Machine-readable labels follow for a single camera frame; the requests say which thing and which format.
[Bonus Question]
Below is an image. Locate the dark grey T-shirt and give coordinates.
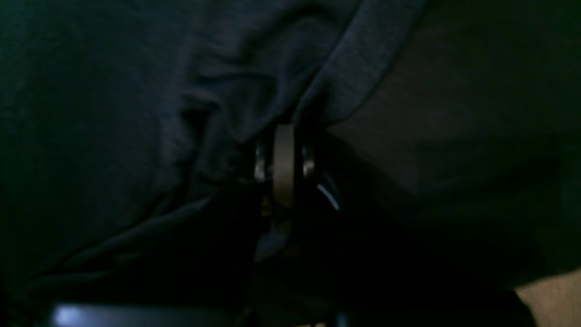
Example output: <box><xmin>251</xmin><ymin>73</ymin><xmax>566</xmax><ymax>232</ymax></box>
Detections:
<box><xmin>1</xmin><ymin>0</ymin><xmax>426</xmax><ymax>296</ymax></box>

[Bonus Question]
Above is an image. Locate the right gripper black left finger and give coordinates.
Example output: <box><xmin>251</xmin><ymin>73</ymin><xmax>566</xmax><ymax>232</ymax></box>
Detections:
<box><xmin>45</xmin><ymin>136</ymin><xmax>275</xmax><ymax>327</ymax></box>

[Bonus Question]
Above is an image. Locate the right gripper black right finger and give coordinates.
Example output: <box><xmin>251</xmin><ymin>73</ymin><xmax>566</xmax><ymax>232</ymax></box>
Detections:
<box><xmin>293</xmin><ymin>132</ymin><xmax>536</xmax><ymax>327</ymax></box>

